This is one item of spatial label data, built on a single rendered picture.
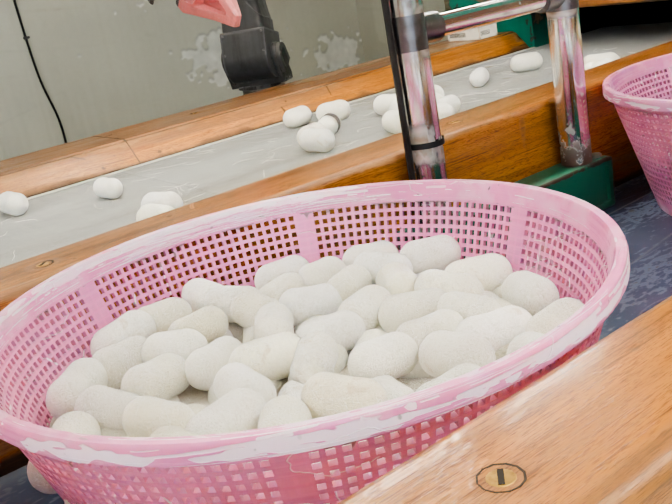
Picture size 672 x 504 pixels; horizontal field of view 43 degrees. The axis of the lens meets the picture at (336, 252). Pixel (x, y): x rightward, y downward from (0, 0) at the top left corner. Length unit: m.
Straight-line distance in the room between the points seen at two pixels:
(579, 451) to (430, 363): 0.12
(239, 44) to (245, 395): 0.94
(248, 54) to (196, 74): 1.73
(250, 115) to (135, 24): 1.96
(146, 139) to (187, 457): 0.66
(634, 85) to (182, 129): 0.44
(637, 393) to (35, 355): 0.26
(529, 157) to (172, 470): 0.46
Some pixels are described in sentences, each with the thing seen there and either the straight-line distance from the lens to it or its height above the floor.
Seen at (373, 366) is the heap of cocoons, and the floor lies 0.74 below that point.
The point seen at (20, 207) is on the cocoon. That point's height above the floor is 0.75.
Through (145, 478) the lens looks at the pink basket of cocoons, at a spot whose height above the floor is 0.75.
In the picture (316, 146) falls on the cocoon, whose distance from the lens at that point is 0.73.
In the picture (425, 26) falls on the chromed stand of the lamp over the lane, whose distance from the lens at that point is 0.55.
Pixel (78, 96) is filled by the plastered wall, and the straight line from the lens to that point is 2.82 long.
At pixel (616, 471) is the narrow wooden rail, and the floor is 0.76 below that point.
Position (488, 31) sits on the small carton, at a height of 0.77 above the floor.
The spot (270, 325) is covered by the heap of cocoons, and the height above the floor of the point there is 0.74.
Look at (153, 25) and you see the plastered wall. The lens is 2.89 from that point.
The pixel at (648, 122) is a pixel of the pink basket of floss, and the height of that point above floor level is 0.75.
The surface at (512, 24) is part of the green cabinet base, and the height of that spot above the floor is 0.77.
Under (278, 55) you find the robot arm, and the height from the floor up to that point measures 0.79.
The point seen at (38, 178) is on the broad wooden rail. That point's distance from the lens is 0.84.
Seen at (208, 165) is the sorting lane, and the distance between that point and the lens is 0.78.
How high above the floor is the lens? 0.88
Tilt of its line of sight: 18 degrees down
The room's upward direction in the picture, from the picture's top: 11 degrees counter-clockwise
